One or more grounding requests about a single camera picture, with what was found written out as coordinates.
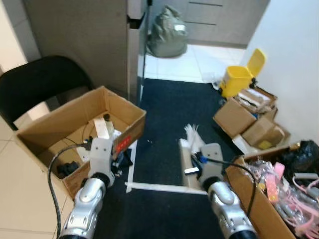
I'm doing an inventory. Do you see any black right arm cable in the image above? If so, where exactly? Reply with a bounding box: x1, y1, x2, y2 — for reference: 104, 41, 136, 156
198, 156, 258, 220

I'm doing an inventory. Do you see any black plastic bag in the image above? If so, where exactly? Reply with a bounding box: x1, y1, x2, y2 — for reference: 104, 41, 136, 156
283, 140, 319, 173

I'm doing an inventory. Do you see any black floor mat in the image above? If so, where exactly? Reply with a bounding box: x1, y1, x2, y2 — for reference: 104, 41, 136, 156
92, 77, 281, 239

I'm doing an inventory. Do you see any grey-green rubbish bag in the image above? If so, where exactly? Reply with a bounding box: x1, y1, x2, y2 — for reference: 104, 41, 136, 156
148, 4, 189, 58

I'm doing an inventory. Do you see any large open cardboard box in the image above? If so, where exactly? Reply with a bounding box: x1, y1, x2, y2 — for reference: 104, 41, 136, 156
14, 86, 147, 200

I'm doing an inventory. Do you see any pink plastic item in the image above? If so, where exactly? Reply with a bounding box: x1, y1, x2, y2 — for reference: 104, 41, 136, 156
264, 162, 286, 203

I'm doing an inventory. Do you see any small black item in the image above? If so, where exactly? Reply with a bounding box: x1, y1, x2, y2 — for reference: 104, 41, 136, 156
57, 160, 81, 179

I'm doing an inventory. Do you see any small closed cardboard box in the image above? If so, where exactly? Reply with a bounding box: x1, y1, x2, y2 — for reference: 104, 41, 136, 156
241, 116, 291, 150

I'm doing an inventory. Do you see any black chair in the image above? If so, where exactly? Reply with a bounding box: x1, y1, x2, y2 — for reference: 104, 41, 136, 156
0, 55, 94, 131

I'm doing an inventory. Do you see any cardboard box with pink items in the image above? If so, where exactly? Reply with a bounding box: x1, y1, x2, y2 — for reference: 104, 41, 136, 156
226, 143, 319, 239

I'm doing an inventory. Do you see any white crumpled paper trash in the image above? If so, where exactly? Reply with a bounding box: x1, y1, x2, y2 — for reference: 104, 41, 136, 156
183, 124, 205, 153

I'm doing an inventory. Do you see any white floor tape strip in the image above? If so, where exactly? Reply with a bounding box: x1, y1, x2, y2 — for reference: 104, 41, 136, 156
124, 139, 201, 195

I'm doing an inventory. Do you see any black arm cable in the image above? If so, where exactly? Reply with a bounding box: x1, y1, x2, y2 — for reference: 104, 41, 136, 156
47, 143, 93, 236
198, 156, 258, 220

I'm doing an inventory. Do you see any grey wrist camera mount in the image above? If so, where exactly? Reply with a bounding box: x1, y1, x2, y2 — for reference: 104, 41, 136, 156
199, 143, 224, 183
88, 137, 117, 176

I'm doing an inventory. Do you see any yellow rubbish bin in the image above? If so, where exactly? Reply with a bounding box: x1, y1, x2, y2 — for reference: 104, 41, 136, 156
219, 48, 268, 98

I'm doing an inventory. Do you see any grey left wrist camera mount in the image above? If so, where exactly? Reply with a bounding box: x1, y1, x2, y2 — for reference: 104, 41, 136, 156
88, 137, 117, 176

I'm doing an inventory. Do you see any white bottle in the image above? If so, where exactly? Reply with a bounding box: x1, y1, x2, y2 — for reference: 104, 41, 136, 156
93, 116, 111, 141

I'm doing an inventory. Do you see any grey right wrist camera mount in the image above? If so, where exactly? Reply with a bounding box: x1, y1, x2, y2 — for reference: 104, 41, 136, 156
199, 143, 224, 183

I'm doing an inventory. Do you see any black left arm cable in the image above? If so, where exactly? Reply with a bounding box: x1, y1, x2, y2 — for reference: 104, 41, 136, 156
47, 143, 93, 236

